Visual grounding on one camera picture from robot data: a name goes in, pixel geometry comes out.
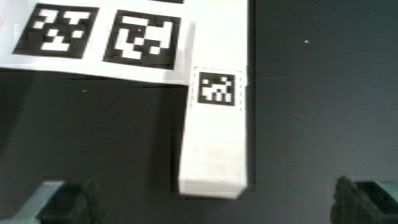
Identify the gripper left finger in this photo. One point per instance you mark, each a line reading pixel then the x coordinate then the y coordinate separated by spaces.
pixel 63 203

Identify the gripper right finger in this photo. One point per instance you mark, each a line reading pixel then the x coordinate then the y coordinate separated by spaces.
pixel 365 202

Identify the fiducial marker sheet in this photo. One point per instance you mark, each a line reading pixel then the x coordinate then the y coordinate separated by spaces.
pixel 111 38

